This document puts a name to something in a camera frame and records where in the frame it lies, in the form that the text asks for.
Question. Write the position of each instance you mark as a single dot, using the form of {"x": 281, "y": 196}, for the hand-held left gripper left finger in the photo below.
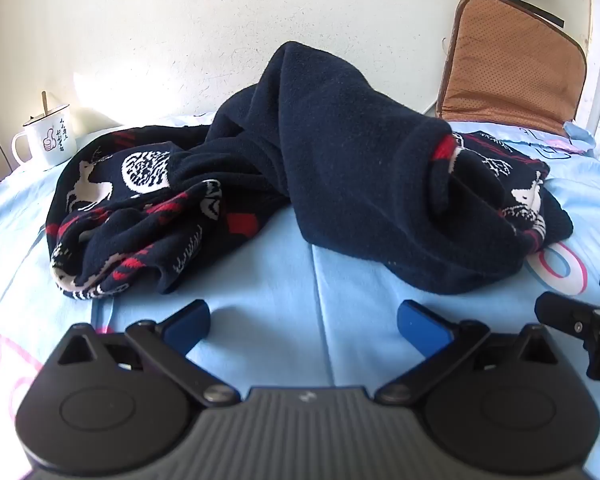
{"x": 189, "y": 324}

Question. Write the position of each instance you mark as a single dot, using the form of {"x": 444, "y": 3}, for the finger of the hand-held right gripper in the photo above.
{"x": 575, "y": 322}

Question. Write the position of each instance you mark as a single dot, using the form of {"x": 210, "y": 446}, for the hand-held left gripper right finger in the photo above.
{"x": 422, "y": 327}

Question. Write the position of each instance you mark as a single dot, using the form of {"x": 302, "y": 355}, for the navy reindeer pattern sweater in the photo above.
{"x": 330, "y": 135}

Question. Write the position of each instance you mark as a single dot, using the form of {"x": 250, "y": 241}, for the light blue printed bed sheet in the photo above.
{"x": 290, "y": 270}

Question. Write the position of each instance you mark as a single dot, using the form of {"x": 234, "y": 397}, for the white enamel mug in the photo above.
{"x": 55, "y": 146}

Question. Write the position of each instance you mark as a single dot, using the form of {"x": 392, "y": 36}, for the brown seat cushion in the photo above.
{"x": 505, "y": 70}

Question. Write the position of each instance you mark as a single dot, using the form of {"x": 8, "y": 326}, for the wooden stick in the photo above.
{"x": 44, "y": 105}

